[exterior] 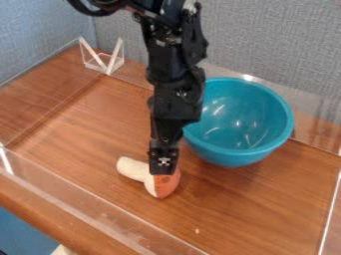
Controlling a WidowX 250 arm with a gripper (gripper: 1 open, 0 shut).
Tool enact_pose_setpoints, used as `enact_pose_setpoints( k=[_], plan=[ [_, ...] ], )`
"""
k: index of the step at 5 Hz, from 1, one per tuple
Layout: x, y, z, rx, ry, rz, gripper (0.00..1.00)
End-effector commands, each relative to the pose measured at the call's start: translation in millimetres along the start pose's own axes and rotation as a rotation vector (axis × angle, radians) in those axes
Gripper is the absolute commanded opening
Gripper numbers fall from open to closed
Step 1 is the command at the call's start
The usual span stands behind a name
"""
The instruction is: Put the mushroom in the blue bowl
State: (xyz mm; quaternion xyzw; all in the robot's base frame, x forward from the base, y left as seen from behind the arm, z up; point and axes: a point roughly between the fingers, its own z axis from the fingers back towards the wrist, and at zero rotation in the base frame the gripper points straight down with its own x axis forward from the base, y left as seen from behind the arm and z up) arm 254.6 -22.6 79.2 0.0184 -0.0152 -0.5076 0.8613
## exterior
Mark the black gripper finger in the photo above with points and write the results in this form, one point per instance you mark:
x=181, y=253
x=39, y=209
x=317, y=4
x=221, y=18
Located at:
x=166, y=134

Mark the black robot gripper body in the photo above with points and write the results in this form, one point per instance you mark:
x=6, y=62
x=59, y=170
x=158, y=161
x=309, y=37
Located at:
x=176, y=104

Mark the brown and white toy mushroom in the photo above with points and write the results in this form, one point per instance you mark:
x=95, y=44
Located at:
x=160, y=185

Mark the blue plastic bowl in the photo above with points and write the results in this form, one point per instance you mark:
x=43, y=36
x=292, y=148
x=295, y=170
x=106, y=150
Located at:
x=247, y=123

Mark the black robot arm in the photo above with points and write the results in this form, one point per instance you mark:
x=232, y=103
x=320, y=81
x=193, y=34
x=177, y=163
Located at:
x=177, y=47

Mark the clear acrylic front barrier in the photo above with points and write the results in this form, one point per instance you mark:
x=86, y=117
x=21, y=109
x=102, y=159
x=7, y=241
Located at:
x=35, y=181

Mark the clear acrylic barrier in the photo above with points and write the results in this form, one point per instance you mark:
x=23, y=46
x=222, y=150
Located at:
x=305, y=104
x=35, y=181

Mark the clear acrylic back barrier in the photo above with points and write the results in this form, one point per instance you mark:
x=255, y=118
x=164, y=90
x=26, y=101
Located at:
x=305, y=104

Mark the clear acrylic corner bracket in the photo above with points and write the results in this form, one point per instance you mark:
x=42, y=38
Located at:
x=105, y=63

